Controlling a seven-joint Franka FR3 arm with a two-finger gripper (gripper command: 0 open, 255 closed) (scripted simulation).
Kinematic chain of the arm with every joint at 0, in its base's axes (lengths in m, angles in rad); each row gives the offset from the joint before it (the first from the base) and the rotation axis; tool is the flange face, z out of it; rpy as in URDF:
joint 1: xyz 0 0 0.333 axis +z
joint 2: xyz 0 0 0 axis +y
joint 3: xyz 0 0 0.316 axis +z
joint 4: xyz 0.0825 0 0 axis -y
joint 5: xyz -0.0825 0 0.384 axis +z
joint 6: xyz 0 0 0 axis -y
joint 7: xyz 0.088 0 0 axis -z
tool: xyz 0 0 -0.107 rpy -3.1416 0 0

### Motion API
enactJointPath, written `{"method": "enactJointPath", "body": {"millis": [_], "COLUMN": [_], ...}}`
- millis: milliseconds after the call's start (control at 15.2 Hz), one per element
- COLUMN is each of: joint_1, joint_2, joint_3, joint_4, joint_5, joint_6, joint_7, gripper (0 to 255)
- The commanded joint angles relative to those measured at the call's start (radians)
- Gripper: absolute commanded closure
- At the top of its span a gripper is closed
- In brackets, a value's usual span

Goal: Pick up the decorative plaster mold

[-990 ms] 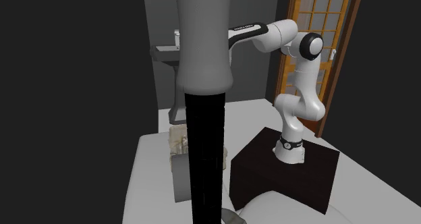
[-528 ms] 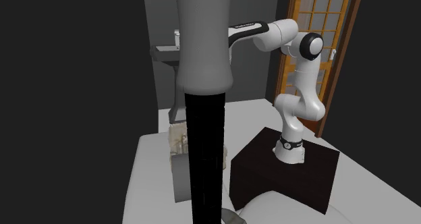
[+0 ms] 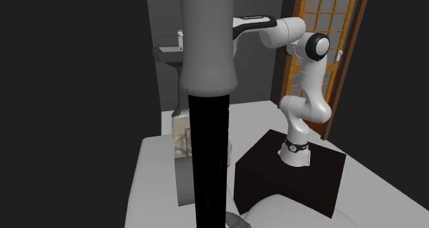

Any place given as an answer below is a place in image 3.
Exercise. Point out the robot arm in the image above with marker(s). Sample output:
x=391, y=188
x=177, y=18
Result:
x=311, y=86

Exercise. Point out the white marbled block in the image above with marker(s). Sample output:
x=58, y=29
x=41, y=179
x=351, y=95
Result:
x=181, y=137

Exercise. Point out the grey and black tall cylinder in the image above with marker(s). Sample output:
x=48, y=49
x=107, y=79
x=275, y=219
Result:
x=207, y=53

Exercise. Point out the grey short cylinder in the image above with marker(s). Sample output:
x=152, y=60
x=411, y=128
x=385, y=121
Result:
x=184, y=183

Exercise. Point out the dark robot stand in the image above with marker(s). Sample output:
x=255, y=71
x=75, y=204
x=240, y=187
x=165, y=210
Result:
x=285, y=183

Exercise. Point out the small grey marbled thing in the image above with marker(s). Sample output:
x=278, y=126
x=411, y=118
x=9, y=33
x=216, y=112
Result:
x=236, y=222

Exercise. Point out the orange lattice door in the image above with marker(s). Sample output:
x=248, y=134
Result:
x=321, y=6

